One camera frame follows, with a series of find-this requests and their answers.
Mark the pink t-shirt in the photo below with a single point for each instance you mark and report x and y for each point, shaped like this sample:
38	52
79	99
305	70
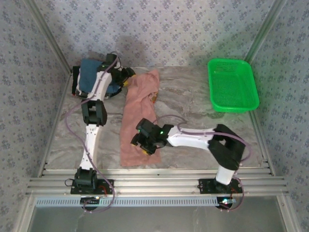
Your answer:
137	113

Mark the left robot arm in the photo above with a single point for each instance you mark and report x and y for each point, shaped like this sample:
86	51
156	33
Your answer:
90	145

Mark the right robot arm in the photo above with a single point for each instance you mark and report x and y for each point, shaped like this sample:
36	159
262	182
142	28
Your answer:
188	139

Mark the blue t-shirt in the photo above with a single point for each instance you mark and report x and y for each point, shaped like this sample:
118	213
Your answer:
87	75

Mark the green plastic basket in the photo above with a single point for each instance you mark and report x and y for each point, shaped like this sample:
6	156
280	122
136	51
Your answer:
231	87

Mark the aluminium frame cross rail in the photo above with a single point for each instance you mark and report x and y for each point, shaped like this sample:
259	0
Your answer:
157	183

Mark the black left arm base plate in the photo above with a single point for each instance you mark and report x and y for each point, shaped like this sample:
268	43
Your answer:
108	187

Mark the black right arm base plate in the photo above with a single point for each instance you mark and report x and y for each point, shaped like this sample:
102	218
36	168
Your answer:
205	186

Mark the aluminium corner post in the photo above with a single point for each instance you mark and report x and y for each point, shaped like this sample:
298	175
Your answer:
48	36
263	31

